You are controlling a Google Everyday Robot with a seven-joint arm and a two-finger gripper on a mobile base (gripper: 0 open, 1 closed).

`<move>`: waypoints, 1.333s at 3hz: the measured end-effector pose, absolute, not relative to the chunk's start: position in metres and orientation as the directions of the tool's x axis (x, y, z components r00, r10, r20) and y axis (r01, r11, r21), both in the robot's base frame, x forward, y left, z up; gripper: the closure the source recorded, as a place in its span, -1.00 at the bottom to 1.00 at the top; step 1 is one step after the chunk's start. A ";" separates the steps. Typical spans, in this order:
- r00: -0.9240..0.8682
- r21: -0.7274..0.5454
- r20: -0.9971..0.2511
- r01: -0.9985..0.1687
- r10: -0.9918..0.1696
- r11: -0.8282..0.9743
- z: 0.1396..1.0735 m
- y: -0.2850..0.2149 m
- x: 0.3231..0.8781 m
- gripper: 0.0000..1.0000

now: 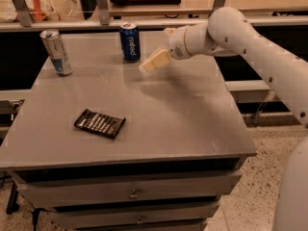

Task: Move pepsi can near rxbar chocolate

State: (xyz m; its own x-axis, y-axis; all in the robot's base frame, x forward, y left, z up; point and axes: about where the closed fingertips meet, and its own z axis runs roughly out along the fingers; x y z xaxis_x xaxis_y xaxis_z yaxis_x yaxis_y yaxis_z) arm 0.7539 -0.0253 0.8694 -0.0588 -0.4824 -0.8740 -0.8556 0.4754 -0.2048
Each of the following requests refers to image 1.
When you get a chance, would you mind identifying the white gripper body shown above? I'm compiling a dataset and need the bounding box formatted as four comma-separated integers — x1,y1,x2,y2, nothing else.
166,27,188,60

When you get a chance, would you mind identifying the blue pepsi can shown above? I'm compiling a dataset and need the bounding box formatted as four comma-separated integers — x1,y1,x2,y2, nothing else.
119,22,141,62

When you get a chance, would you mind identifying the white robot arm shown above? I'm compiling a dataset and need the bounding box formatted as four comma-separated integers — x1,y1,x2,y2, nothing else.
140,7,308,231

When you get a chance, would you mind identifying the black rxbar chocolate wrapper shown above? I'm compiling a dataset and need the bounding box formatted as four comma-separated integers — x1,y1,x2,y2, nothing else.
74,109,126,140

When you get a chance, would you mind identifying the silver red bull can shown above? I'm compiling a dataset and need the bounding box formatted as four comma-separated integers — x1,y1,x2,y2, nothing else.
39,29,72,76

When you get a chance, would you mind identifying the orange white plastic bag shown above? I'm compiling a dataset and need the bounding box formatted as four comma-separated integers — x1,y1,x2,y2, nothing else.
25,0,54,22

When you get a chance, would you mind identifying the grey top drawer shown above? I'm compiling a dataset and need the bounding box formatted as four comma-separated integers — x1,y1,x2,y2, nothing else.
17,170,242,209

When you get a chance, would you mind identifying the grey drawer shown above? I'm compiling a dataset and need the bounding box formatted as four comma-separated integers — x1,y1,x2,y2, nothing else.
51,201,218,229
77,219,207,231
17,170,242,209

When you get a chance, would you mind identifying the grey bottom drawer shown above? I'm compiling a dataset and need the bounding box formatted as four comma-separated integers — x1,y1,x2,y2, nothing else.
77,219,207,231

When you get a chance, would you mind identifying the grey middle drawer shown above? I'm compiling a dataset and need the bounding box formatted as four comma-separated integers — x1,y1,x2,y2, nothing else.
51,201,218,229

